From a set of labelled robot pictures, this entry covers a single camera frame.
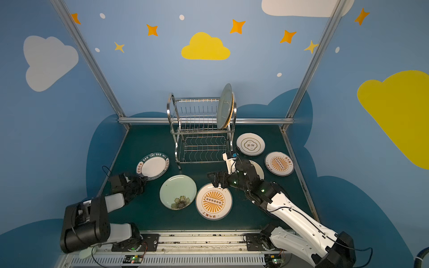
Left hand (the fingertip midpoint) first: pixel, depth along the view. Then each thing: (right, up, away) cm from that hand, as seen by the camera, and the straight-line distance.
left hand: (151, 173), depth 92 cm
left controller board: (0, -33, -21) cm, 39 cm away
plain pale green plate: (+41, +37, -5) cm, 55 cm away
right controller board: (+61, -33, -21) cm, 73 cm away
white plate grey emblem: (+60, +16, +20) cm, 65 cm away
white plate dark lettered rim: (-2, +4, +7) cm, 8 cm away
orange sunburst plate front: (+35, -14, -6) cm, 38 cm away
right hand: (+37, +4, -18) cm, 41 cm away
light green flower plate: (+16, -9, -3) cm, 19 cm away
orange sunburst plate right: (+76, +4, +10) cm, 77 cm away
